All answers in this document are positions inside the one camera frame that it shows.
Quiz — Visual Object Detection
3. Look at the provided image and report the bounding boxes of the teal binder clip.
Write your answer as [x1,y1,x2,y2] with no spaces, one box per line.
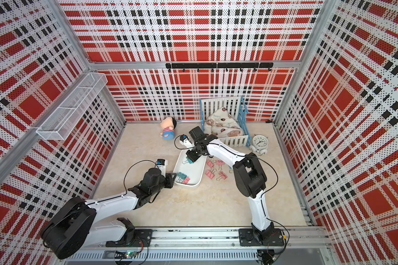
[182,157,193,165]
[176,172,187,183]

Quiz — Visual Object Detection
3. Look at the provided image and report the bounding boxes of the white plastic storage box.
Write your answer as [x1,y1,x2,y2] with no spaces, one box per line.
[173,150,207,188]

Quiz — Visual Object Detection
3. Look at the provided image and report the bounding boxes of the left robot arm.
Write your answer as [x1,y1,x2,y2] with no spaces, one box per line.
[40,166,176,259]

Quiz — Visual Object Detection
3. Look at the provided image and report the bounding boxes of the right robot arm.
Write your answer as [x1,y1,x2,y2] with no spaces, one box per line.
[186,127,275,234]

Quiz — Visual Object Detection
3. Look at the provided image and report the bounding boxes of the patterned baby blanket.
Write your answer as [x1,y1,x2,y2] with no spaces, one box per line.
[203,107,244,138]

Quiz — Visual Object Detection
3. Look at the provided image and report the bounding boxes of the blue white toy crib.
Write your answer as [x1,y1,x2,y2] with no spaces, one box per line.
[200,96,251,147]

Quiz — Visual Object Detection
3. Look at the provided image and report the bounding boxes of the white alarm clock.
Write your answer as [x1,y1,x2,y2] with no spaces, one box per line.
[249,135,269,155]

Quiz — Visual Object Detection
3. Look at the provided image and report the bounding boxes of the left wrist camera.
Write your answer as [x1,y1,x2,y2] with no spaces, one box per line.
[156,159,168,174]

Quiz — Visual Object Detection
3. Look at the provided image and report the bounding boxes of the black hook rail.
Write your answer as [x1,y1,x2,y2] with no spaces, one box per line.
[165,62,274,71]

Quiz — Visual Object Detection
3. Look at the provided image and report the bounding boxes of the white wire mesh shelf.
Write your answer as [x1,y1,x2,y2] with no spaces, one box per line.
[36,72,107,141]

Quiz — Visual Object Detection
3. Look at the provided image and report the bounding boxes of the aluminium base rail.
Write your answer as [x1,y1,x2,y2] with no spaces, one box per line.
[55,226,339,265]

